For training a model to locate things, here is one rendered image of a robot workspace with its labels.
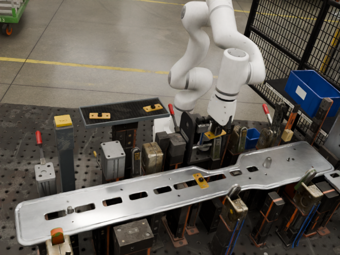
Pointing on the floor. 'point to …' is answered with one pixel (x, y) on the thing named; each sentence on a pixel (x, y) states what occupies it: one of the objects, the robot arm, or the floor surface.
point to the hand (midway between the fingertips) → (216, 128)
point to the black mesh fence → (293, 46)
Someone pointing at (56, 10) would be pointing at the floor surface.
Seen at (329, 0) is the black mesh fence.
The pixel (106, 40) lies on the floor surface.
